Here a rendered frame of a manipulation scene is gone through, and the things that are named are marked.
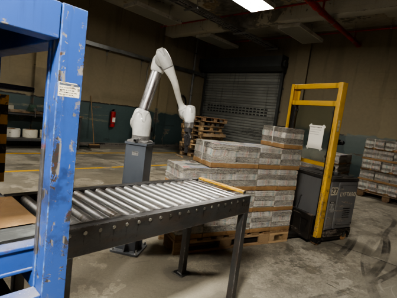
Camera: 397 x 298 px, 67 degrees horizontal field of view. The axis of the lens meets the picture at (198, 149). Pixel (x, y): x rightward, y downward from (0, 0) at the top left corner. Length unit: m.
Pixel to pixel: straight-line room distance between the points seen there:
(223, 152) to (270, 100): 7.58
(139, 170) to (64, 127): 1.77
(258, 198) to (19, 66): 6.99
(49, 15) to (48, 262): 0.71
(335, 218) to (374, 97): 5.70
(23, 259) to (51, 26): 0.75
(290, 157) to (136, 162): 1.70
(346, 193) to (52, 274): 3.51
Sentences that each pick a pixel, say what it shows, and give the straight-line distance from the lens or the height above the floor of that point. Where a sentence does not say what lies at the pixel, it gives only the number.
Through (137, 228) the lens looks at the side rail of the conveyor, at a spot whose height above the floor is 0.74.
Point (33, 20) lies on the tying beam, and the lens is 0.95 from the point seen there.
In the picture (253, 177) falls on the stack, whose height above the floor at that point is 0.75.
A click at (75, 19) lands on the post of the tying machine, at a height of 1.51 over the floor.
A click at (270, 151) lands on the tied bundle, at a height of 1.02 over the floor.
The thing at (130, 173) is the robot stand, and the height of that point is 0.72.
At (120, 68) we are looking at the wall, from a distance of 9.97.
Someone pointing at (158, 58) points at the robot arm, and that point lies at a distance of 2.80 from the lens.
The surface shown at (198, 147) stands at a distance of 3.08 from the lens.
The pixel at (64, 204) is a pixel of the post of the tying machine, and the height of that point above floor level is 0.98.
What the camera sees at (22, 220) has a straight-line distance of 1.40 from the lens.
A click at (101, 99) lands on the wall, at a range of 9.65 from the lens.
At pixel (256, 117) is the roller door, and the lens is 10.55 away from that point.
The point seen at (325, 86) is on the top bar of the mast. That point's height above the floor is 1.82.
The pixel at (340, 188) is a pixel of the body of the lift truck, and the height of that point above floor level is 0.66.
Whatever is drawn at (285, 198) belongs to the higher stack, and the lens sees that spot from 3.55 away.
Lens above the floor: 1.29
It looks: 6 degrees down
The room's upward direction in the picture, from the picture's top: 7 degrees clockwise
